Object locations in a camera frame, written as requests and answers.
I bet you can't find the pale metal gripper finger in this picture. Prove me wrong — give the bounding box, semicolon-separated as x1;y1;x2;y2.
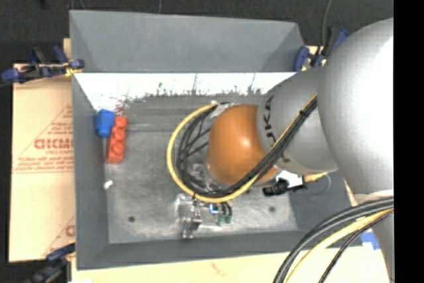
174;193;195;217
181;211;203;240

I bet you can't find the grey metal bin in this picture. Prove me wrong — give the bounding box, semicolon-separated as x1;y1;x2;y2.
68;9;362;270

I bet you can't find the red-orange toy brick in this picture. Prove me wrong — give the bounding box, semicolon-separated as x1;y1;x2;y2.
105;115;129;165

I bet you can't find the blue plastic cap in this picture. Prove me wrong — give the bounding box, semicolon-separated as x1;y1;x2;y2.
93;108;116;139

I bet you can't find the brown cardboard board, red print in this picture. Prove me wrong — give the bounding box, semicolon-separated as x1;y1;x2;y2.
7;63;77;263

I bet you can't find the black cylinder on white bracket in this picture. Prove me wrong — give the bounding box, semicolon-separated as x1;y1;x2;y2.
262;174;327;198

